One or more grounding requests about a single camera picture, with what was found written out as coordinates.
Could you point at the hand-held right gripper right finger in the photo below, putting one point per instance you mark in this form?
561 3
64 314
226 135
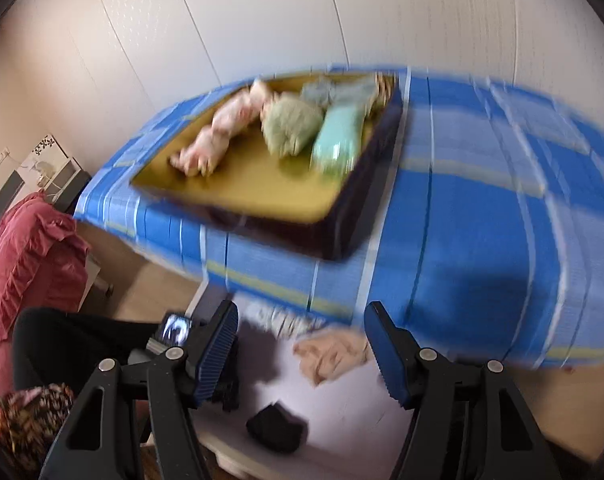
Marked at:
387 355

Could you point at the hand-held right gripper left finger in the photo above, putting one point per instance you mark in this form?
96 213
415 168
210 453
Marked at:
217 355

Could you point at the beige cloth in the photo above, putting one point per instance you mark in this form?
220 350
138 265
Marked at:
332 355

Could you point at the black cloth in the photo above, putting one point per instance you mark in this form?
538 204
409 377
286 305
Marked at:
277 427

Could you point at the yellow tray with dark rim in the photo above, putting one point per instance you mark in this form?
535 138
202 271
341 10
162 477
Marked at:
262 185

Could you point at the pink and white cloth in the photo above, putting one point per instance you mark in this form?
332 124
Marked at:
217 135

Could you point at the teal towel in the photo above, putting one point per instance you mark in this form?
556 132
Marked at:
334 140

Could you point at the light green knit cloth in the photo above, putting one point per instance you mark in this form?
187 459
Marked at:
289 125

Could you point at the grey-green cloth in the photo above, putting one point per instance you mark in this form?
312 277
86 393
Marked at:
317 92

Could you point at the white patterned cloth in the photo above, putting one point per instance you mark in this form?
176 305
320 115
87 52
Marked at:
282 320

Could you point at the person's black trouser leg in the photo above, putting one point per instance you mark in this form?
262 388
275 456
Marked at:
72 345

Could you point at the blue plaid bed sheet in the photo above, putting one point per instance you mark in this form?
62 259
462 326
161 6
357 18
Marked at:
457 210

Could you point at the pink ruffled pillow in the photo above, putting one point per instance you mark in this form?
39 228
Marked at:
27 260

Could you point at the dark nightstand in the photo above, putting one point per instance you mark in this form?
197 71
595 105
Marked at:
74 187

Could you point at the floral patterned cloth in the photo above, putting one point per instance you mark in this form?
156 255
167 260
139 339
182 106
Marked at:
22 420

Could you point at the leaf print picture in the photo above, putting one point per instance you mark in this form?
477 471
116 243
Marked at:
44 152

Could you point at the white wardrobe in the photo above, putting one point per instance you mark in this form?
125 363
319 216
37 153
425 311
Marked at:
282 10

